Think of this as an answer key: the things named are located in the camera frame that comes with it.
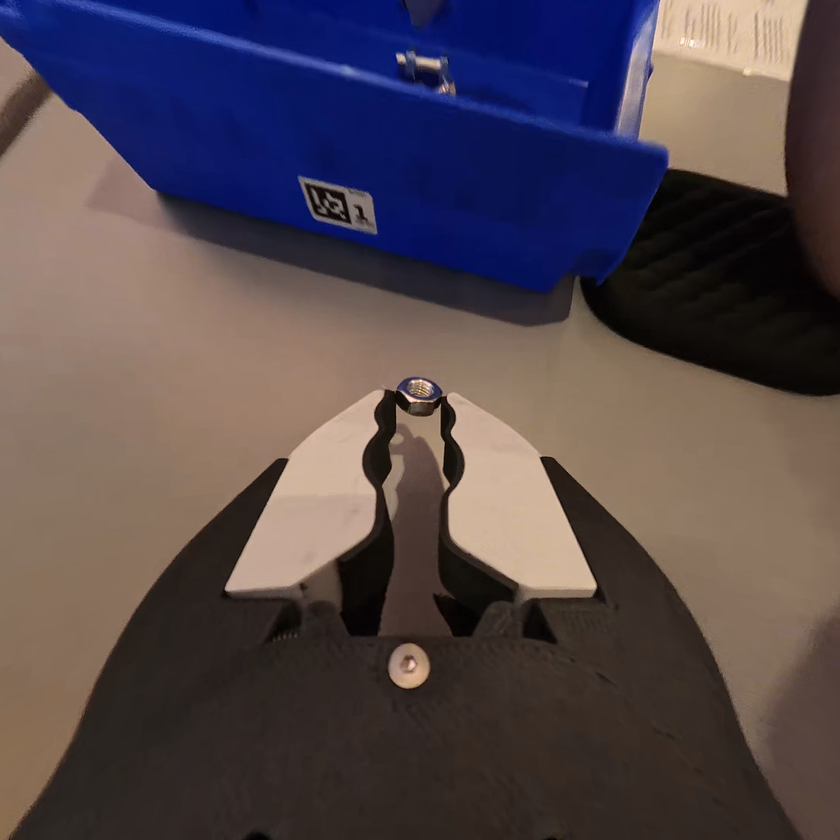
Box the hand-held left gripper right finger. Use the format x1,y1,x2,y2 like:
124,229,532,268
437,392,599,601

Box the printed paper sheet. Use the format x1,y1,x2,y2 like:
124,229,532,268
653,0,809,83

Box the person's right forearm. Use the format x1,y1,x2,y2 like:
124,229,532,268
784,0,840,296

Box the steel hex nut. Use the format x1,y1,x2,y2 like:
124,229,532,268
395,376,442,417

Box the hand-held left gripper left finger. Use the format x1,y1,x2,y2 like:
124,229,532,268
224,389,396,601

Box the blue plastic bin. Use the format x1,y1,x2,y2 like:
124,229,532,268
0,0,670,294

